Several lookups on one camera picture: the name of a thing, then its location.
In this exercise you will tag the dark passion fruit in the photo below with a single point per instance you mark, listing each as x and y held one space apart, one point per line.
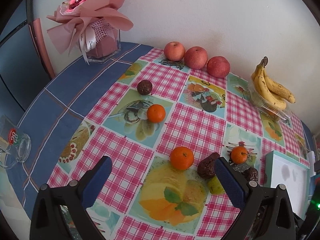
205 168
251 174
144 87

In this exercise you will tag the pink checkered fruit tablecloth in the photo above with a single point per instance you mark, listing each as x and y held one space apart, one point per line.
145 197

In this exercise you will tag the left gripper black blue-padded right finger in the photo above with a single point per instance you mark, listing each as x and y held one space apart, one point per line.
265 212

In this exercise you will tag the middle red apple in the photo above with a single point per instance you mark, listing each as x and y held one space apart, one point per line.
195 57

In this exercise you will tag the green guava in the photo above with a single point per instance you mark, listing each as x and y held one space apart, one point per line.
215 186

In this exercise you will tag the yellow banana bunch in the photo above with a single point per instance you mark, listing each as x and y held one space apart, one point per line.
272 93

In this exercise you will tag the pink chair back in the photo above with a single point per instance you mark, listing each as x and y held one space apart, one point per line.
38 40

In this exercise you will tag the clear plastic fruit container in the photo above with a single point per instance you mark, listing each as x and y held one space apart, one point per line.
264 106

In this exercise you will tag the glass mug with red logo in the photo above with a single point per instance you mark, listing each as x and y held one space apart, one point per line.
15 144

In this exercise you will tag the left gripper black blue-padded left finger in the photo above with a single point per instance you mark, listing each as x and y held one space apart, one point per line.
61 212

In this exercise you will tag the pink flower bouquet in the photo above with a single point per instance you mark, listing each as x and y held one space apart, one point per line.
74 16

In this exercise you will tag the right red apple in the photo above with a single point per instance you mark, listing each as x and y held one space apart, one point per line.
218 67

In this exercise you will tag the blue plaid tablecloth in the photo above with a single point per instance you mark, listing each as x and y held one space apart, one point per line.
56 113

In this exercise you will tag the clear glass vase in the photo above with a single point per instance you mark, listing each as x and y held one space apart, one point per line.
99 52

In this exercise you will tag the orange tangerine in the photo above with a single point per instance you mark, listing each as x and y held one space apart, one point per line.
239 155
181 158
156 113

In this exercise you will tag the left red apple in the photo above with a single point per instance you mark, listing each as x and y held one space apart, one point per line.
174 51

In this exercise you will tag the white tray with teal rim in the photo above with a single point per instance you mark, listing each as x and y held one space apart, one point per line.
282 169

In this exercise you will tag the red apple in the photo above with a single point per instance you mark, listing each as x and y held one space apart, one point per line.
174 51
195 57
218 67

